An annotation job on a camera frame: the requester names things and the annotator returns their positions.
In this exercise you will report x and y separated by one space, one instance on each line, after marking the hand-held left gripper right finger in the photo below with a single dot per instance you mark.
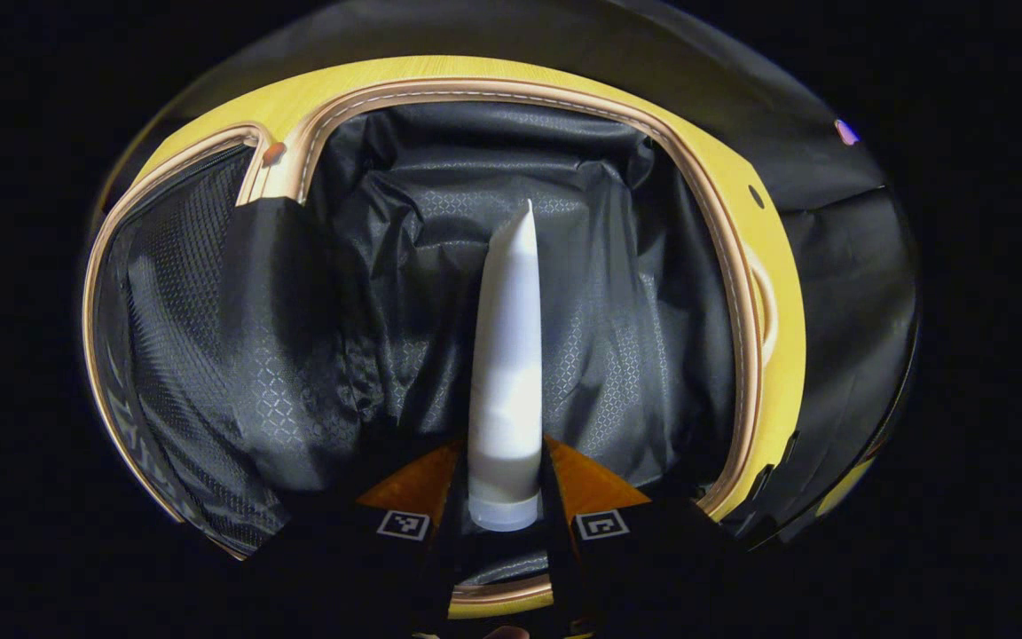
626 559

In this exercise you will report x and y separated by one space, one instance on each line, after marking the black backdrop cloth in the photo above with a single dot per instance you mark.
848 293

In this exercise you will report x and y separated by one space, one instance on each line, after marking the beige suitcase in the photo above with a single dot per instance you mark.
617 355

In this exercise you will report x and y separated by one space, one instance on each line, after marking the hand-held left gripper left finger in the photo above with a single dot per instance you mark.
387 559

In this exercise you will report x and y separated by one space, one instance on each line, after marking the white cream tube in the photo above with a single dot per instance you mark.
507 355

